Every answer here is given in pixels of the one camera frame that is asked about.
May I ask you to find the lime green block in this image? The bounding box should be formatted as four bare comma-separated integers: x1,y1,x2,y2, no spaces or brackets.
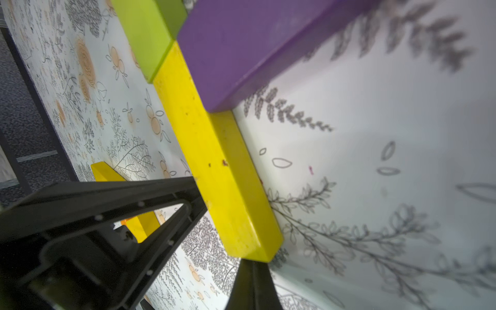
112,0,187,83

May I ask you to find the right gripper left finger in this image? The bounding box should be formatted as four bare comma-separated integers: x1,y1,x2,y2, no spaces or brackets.
1,177,207,309

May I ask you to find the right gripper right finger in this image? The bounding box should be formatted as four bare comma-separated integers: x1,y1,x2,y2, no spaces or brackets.
225,259,283,310

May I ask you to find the long yellow block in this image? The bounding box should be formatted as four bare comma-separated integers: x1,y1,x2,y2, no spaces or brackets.
153,43,284,263

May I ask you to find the purple block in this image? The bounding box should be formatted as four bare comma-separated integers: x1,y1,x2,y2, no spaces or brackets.
178,0,377,112

